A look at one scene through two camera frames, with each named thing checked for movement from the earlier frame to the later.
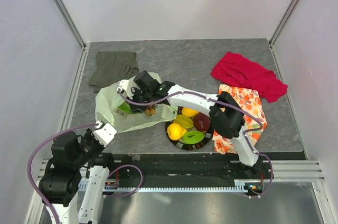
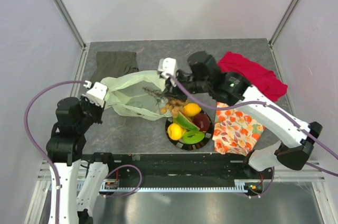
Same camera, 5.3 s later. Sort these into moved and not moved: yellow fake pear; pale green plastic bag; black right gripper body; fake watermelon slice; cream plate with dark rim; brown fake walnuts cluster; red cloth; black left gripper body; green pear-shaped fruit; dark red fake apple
Moved: brown fake walnuts cluster; black right gripper body; fake watermelon slice; black left gripper body; pale green plastic bag
Not moved: dark red fake apple; red cloth; green pear-shaped fruit; cream plate with dark rim; yellow fake pear
